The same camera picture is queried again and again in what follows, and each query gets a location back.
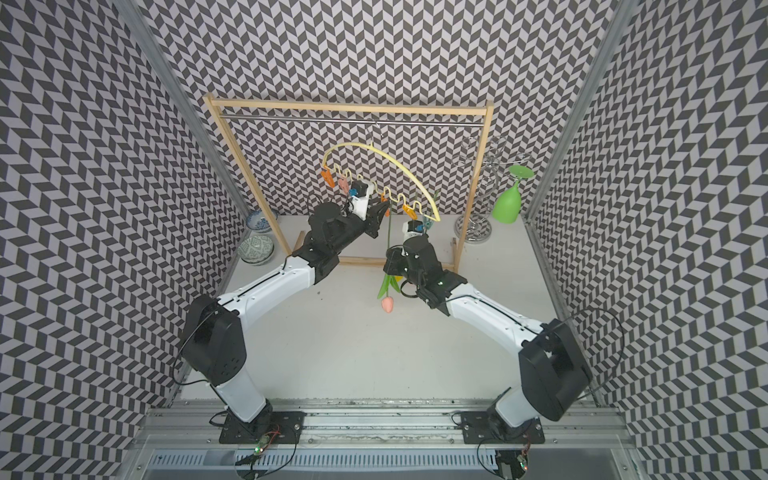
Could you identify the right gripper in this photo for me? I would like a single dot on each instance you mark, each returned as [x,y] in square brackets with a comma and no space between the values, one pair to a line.
[394,254]

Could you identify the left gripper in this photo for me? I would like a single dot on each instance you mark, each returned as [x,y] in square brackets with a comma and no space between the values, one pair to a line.
[374,218]

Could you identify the pink tulip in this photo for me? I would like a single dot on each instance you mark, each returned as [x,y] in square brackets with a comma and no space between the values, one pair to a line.
[389,281]

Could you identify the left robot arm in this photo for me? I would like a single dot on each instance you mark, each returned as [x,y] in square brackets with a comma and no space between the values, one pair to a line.
[213,337]

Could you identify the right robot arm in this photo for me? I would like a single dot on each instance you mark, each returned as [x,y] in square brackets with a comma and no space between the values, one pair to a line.
[553,370]

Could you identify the yellow orange clothes peg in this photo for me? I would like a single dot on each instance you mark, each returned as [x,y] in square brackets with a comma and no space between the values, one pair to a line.
[411,211]

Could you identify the blue patterned bowl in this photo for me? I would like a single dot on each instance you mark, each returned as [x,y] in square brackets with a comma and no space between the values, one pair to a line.
[257,222]

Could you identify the green plastic wine glass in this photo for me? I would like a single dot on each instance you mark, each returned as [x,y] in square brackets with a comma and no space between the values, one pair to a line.
[508,205]

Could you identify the green patterned bowl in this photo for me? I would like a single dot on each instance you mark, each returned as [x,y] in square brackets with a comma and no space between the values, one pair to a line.
[256,249]

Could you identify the metal rack rod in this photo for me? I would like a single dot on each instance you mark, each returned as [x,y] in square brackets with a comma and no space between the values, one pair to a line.
[269,118]

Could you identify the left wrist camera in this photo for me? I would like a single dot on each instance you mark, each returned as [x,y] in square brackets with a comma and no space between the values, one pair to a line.
[358,199]

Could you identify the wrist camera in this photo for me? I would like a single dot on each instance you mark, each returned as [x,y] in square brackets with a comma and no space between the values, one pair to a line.
[358,199]
[414,228]

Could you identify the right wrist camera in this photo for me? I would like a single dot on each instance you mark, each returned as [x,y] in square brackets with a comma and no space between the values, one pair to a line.
[414,228]

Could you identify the metal wire glass stand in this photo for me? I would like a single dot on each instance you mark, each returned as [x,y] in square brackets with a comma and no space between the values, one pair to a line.
[494,180]

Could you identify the aluminium front rail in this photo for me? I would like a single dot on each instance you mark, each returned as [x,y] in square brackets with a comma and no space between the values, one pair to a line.
[365,438]

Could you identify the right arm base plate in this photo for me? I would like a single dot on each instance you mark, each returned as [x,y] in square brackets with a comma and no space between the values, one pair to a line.
[483,427]

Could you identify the wooden clothes rack frame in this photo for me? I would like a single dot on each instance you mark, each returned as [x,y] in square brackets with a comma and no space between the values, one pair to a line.
[214,106]

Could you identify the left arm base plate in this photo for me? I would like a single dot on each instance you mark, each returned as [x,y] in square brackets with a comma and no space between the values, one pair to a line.
[285,426]

